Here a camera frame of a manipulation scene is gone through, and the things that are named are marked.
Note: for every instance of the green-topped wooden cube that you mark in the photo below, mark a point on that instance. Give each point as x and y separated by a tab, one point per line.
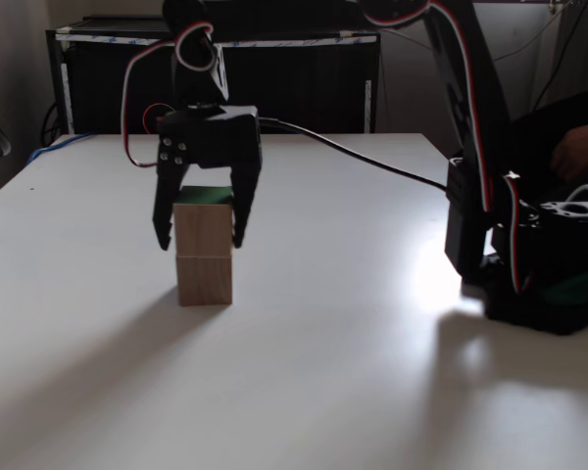
203	230

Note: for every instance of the red-topped wooden cube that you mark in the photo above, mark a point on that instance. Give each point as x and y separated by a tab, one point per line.
203	281

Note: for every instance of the black cabinet with taped edge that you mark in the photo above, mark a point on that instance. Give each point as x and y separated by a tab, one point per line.
299	73

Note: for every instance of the person's hand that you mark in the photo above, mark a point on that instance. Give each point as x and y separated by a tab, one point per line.
575	152

